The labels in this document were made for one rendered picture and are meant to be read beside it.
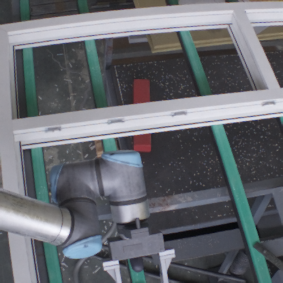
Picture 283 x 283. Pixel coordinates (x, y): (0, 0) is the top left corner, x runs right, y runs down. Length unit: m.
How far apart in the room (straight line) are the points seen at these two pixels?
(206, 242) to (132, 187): 0.64
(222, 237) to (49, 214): 0.86
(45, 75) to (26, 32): 1.09
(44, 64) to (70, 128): 1.43
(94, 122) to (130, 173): 0.39
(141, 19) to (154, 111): 0.42
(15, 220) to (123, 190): 0.30
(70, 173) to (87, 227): 0.14
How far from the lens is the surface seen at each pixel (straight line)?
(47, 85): 2.97
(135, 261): 1.48
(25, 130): 1.66
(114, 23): 1.96
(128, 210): 1.32
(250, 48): 1.93
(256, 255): 1.58
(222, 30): 2.40
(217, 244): 1.91
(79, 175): 1.31
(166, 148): 2.03
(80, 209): 1.27
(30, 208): 1.17
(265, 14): 2.12
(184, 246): 1.89
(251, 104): 1.78
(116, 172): 1.31
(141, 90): 2.13
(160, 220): 1.89
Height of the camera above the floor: 2.27
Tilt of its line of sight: 55 degrees down
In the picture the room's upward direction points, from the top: 8 degrees clockwise
